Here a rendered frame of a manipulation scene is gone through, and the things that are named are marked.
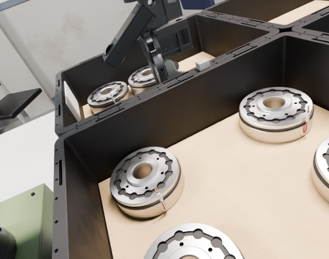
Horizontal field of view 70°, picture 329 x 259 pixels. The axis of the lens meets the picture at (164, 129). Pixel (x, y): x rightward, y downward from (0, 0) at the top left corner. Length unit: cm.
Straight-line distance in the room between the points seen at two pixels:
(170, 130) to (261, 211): 18
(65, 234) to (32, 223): 32
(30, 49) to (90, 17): 72
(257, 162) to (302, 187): 6
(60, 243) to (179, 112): 24
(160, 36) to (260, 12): 44
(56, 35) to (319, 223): 281
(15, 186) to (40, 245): 31
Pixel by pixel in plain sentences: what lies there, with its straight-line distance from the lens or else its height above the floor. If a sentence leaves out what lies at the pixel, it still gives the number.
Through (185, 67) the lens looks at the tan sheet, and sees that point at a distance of 64.
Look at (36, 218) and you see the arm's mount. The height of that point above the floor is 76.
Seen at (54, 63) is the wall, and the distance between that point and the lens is 298.
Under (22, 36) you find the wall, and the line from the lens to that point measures 294.
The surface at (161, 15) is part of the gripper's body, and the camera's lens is 44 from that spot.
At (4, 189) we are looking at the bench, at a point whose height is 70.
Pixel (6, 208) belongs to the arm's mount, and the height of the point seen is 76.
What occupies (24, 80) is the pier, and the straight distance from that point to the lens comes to 295.
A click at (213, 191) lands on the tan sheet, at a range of 32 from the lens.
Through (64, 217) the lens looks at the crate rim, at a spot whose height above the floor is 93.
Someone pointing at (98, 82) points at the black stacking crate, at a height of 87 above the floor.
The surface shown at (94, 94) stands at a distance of 60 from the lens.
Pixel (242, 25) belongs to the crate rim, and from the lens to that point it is 52.
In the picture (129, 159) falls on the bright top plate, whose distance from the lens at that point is 36.
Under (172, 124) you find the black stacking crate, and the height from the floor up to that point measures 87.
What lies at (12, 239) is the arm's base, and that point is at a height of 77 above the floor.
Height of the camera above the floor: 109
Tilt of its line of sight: 37 degrees down
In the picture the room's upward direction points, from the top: 21 degrees counter-clockwise
